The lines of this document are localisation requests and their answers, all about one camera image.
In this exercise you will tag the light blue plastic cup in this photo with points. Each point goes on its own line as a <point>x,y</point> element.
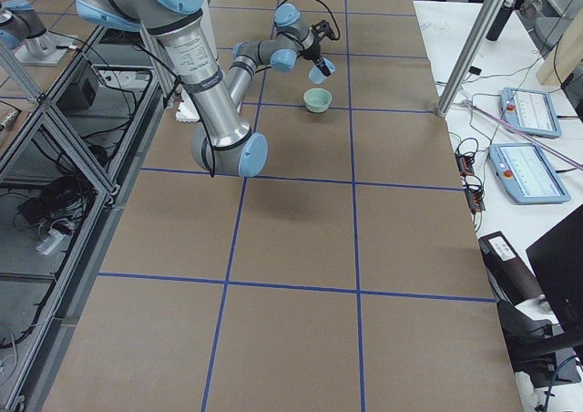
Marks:
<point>322,69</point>

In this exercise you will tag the aluminium frame cabinet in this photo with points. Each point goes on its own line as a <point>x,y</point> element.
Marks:
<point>68,162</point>

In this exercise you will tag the teach pendant tablet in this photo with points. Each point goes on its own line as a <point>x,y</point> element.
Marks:
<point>530,111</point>
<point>526,175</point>

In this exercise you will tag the mint green bowl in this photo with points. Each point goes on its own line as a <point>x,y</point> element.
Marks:
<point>317,100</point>

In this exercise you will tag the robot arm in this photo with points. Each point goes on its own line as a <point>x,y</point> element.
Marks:
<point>223,141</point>
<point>294,38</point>

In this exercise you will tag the black monitor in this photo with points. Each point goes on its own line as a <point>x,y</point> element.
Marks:
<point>556,260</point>

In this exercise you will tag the small black square pad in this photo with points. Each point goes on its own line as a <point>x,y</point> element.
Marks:
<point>475,70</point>

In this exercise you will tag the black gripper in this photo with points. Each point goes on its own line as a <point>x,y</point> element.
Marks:
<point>315,53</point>

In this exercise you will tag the near teach pendant tablet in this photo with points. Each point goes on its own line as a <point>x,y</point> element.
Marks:
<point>526,175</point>

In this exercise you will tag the orange electronics board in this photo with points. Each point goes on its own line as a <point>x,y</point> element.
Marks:
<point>474,201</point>
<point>465,164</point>

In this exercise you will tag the white power strip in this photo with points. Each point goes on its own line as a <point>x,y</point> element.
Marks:
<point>51,241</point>

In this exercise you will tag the reacher grabber stick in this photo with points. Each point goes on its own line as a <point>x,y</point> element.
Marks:
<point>561,156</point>

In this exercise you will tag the black water bottle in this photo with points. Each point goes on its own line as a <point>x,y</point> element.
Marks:
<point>499,23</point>

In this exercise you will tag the aluminium frame post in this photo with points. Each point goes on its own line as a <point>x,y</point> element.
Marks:
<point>482,24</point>

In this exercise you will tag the far teach pendant tablet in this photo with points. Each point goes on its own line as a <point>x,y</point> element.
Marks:
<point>530,111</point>

